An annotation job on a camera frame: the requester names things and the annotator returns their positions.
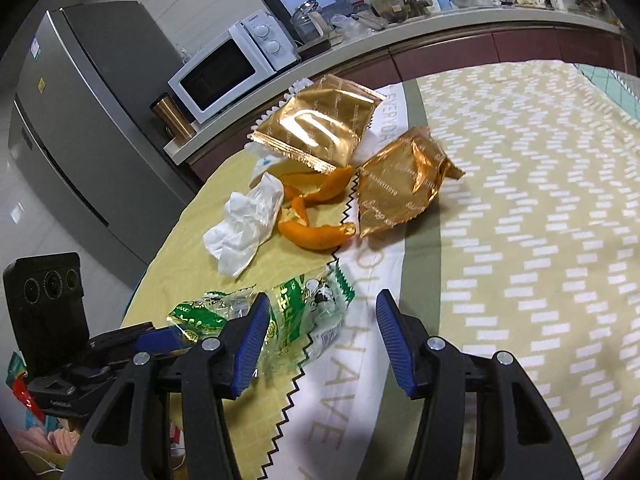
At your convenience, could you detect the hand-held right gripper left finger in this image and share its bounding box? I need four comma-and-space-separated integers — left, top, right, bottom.
60, 292, 273, 480

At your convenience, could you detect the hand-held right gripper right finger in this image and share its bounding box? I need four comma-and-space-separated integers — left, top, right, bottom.
355, 288, 583, 480

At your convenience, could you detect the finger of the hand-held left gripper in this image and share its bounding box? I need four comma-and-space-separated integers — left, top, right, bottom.
87, 322, 193, 358

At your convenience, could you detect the green clear snack wrapper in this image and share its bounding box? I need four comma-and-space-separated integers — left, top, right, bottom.
167, 267, 356, 378

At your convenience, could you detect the large orange peel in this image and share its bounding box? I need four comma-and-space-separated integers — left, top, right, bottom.
277, 219, 358, 252

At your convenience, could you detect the gold foil snack wrapper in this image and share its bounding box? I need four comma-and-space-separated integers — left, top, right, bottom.
356, 126, 466, 239
250, 74, 379, 172

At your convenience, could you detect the red green plastic bag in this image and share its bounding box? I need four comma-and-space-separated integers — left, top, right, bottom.
5, 352, 47, 423

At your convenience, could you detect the white crumpled tissue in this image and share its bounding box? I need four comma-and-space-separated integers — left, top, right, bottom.
202, 172, 286, 278

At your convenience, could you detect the yellow patterned tablecloth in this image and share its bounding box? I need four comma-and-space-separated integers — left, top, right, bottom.
120, 60, 640, 480

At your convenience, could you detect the curled orange peel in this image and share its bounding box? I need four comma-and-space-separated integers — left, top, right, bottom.
279, 165, 356, 207

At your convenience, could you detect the grey refrigerator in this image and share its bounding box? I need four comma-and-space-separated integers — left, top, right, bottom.
7, 1, 201, 286

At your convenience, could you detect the copper travel tumbler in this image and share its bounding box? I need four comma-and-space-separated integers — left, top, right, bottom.
150, 92, 197, 142

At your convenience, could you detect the white microwave oven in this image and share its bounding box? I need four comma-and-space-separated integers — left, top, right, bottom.
167, 19, 301, 125

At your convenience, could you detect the kitchen counter with maroon cabinets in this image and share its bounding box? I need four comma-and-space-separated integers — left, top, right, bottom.
162, 0, 636, 186

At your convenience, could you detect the clear plastic bag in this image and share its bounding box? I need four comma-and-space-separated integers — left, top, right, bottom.
330, 12, 388, 39

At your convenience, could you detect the glass jar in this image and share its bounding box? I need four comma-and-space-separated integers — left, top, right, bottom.
291, 0, 333, 46

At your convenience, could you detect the green grid mat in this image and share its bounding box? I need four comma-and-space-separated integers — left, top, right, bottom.
575, 62, 640, 122

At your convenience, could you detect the clear food container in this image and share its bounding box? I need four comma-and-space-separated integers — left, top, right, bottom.
367, 0, 410, 23

